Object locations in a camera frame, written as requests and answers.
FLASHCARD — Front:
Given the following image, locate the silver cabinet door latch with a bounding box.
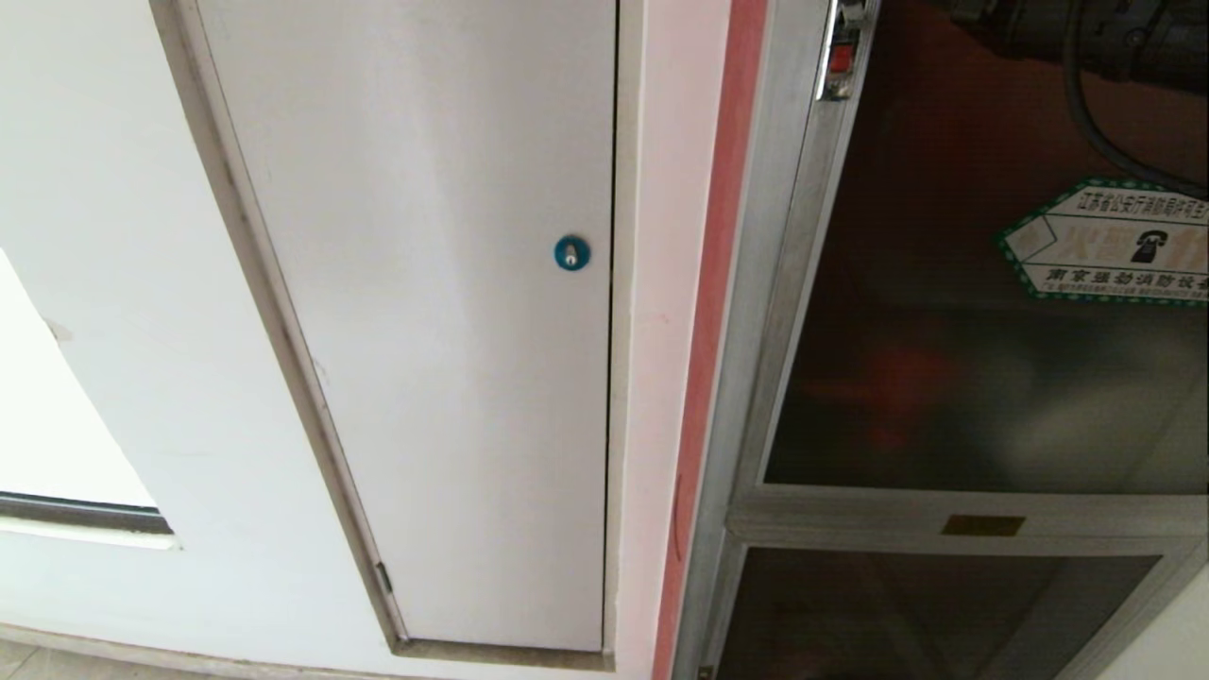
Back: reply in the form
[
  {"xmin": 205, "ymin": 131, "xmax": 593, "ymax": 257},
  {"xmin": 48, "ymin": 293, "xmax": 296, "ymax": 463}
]
[{"xmin": 815, "ymin": 0, "xmax": 871, "ymax": 103}]

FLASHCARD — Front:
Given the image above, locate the small glass cabinet door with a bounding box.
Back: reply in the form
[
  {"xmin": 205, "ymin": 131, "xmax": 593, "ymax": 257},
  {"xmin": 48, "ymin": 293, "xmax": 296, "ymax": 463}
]
[{"xmin": 673, "ymin": 529, "xmax": 1209, "ymax": 680}]

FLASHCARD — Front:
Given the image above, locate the grey metal panel door frame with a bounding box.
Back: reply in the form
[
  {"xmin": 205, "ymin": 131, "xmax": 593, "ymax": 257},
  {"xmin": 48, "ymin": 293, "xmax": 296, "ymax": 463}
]
[{"xmin": 149, "ymin": 0, "xmax": 649, "ymax": 673}]

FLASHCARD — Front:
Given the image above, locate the large glass hydrant cabinet door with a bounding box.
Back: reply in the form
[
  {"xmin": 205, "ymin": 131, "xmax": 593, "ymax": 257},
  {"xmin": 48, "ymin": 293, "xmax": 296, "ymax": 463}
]
[{"xmin": 725, "ymin": 0, "xmax": 1209, "ymax": 560}]

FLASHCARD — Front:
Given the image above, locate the white metal access panel door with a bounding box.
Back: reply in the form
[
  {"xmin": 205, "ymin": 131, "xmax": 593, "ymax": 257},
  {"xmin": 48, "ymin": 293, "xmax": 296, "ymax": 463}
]
[{"xmin": 196, "ymin": 0, "xmax": 620, "ymax": 654}]

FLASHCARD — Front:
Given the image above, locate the red cabinet frame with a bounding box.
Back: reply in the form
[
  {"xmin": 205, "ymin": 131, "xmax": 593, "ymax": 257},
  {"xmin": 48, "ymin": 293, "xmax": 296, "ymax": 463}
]
[{"xmin": 651, "ymin": 0, "xmax": 769, "ymax": 680}]

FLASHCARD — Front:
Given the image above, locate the white green hexagonal sticker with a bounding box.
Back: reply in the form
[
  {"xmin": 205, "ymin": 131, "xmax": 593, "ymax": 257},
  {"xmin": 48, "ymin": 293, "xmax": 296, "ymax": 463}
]
[{"xmin": 994, "ymin": 176, "xmax": 1209, "ymax": 306}]

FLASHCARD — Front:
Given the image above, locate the dark baseboard strip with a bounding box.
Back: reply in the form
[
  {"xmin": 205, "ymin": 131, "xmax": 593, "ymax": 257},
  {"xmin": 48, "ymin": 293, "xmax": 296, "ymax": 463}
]
[{"xmin": 0, "ymin": 491, "xmax": 175, "ymax": 536}]

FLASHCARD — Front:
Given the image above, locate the black cable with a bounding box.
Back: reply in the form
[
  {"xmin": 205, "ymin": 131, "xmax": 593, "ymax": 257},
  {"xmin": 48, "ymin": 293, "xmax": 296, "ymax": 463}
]
[{"xmin": 1062, "ymin": 0, "xmax": 1209, "ymax": 200}]

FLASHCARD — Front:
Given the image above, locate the small brass name plate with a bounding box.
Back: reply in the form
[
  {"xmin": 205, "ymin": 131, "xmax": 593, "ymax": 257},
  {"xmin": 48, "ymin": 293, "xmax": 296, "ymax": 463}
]
[{"xmin": 941, "ymin": 515, "xmax": 1028, "ymax": 539}]

